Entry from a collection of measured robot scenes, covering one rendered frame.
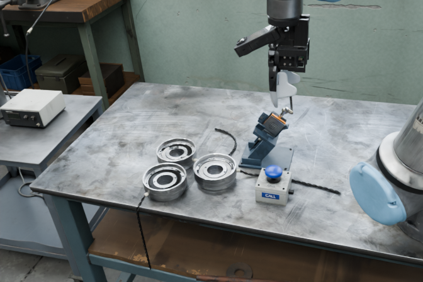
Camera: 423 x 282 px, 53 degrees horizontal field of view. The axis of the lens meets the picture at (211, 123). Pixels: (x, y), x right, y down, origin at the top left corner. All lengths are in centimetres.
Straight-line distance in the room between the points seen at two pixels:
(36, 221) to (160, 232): 83
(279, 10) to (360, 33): 165
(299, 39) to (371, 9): 157
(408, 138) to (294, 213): 36
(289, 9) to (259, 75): 183
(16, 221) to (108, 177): 98
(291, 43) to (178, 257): 66
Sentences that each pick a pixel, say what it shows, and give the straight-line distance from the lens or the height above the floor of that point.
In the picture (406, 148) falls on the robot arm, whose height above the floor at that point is 108.
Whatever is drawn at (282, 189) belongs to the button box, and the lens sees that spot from 96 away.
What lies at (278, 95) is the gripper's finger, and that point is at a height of 101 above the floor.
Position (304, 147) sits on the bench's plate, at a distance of 117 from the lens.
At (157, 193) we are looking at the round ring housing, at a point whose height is 83.
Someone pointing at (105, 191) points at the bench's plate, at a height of 80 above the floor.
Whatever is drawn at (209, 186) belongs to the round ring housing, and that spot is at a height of 82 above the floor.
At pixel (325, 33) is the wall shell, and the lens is 254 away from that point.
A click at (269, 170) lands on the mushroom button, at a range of 97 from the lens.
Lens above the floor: 148
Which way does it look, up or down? 32 degrees down
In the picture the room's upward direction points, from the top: 6 degrees counter-clockwise
